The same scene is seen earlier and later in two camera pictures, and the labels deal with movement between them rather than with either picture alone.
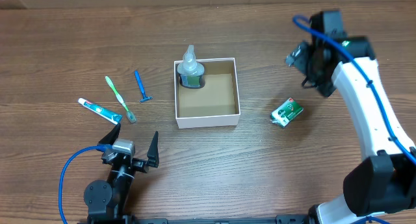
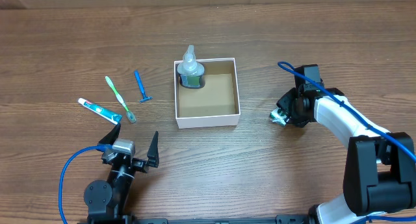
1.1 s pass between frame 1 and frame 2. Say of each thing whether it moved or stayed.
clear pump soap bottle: stayed
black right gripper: moved
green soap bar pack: stayed
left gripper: stayed
